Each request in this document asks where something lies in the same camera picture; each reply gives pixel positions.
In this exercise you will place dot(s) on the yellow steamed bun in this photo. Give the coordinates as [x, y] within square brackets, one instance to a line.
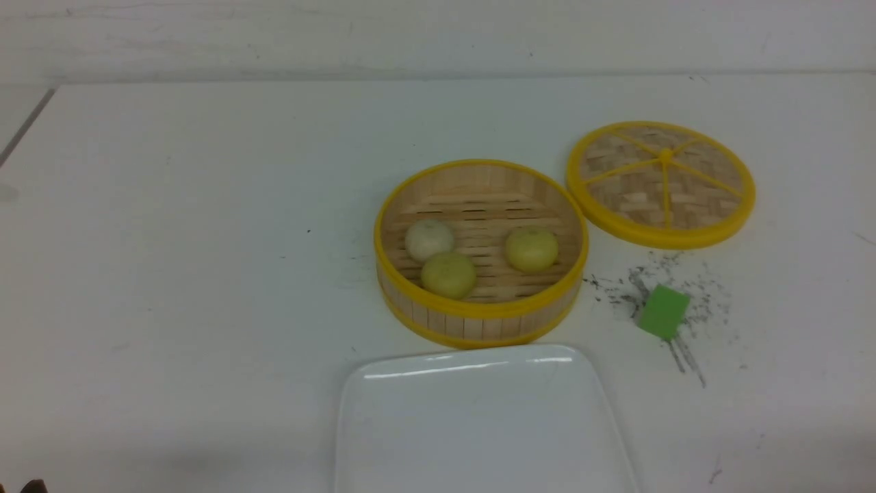
[531, 249]
[450, 275]

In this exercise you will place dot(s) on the yellow bamboo steamer lid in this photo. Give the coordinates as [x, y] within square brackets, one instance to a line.
[660, 185]

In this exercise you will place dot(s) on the yellow bamboo steamer basket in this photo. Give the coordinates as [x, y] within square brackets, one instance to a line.
[482, 201]

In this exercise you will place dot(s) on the yellow steamed bun front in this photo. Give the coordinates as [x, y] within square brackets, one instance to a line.
[450, 275]

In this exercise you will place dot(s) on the white steamed bun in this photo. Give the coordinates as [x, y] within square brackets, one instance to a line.
[427, 238]

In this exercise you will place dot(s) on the white rectangular plate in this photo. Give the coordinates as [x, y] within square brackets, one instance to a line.
[530, 418]

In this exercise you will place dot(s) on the green sponge block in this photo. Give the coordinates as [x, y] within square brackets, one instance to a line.
[663, 312]

